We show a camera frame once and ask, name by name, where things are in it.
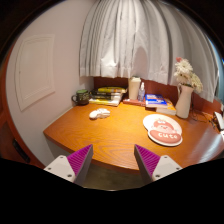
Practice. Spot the white pleated curtain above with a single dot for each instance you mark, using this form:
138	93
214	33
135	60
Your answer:
133	36

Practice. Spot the cream tumbler with lid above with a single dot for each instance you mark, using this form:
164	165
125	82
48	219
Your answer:
134	88

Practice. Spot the white framed wall panel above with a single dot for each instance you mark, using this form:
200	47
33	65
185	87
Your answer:
35	71

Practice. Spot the round pink cartoon mouse pad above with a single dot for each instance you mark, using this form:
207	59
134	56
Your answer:
163	130

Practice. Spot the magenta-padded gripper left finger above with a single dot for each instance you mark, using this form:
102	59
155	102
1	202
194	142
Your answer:
63	166

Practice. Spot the white flower bouquet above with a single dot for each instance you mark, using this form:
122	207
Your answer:
185	71

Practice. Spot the red-brown book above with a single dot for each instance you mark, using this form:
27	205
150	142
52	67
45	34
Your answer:
133	101

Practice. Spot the clear spray bottle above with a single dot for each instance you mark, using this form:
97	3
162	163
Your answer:
141	93

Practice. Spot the white ceramic pitcher vase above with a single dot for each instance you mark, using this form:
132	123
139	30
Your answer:
184	103

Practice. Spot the blue book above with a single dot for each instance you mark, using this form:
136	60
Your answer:
155	100

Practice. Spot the white device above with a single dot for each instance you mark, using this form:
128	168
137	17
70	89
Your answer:
219	120

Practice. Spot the white computer mouse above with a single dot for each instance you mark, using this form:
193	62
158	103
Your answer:
99	113

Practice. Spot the dark mug with green inside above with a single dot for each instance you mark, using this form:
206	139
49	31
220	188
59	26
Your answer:
82	97

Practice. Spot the orange book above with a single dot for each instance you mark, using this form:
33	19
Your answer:
168	110

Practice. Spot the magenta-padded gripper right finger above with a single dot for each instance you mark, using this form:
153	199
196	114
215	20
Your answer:
163	166

